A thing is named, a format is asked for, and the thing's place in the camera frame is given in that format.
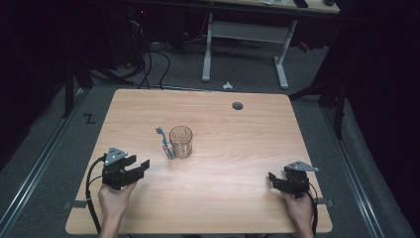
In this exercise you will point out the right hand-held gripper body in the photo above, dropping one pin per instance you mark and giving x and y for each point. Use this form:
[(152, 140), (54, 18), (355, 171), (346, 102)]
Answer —
[(297, 180)]

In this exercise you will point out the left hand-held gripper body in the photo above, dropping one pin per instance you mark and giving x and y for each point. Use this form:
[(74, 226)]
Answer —
[(115, 172)]

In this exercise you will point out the blue toothbrush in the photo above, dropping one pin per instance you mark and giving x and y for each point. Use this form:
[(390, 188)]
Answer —
[(165, 142)]

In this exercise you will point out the clear patterned glass cup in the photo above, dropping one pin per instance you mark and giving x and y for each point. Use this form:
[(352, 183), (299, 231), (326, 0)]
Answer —
[(181, 142)]

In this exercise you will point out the person's right hand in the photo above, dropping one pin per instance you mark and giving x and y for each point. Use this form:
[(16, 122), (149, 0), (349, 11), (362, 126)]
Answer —
[(299, 208)]

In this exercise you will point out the person's left hand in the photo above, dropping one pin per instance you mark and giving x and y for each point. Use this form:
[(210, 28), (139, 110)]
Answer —
[(114, 201)]

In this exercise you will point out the grey round table grommet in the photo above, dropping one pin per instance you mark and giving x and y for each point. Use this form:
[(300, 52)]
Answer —
[(237, 106)]

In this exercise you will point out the black metal stand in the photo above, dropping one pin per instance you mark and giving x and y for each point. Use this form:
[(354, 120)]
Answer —
[(340, 109), (68, 92)]

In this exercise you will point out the small white floor object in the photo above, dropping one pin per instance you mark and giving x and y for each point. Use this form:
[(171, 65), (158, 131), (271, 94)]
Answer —
[(227, 86)]

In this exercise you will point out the black computer tower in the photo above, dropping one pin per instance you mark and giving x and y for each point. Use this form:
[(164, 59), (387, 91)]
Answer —
[(127, 36)]

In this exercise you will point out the white item on desk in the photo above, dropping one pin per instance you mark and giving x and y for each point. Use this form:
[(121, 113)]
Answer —
[(272, 1)]

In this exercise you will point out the black device on desk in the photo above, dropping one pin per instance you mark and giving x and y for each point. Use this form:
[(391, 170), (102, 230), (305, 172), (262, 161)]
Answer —
[(300, 3)]

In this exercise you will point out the grey table bracket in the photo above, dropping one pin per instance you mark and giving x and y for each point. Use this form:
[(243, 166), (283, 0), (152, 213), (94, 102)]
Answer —
[(75, 204), (325, 202)]

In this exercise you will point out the metal floor rail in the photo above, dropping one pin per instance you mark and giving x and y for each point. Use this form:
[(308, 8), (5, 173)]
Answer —
[(353, 172), (39, 165)]

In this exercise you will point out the grey table frame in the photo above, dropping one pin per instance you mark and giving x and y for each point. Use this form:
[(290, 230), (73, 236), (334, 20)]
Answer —
[(246, 31)]

